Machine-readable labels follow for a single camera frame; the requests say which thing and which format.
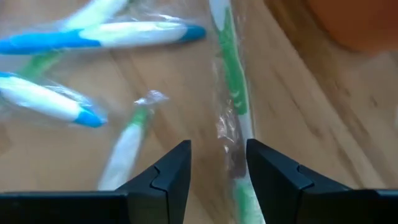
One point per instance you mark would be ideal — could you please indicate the green toothbrush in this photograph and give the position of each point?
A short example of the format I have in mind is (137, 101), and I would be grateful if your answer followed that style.
(93, 12)
(124, 152)
(234, 71)

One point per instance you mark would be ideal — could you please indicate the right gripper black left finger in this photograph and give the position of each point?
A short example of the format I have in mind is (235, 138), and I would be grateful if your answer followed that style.
(124, 207)

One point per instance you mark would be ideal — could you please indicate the orange plastic bin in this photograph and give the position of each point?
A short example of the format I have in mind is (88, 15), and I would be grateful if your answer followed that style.
(357, 21)

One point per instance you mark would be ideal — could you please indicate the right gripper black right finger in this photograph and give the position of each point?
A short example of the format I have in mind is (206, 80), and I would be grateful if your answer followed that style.
(311, 205)

